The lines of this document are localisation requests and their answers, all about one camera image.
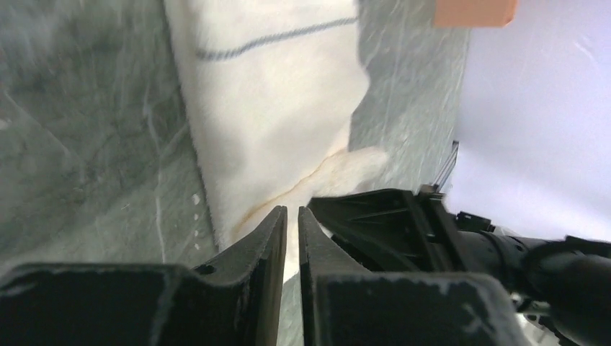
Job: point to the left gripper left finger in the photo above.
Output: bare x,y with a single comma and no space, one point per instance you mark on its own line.
232,299

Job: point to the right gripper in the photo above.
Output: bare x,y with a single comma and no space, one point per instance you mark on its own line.
394,230

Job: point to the orange file organizer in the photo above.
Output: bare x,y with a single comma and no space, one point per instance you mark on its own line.
474,13

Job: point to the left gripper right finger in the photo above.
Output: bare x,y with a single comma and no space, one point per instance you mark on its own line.
345,304

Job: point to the cream white towel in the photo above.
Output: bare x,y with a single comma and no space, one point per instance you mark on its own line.
270,88

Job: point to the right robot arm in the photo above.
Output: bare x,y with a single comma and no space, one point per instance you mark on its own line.
564,282

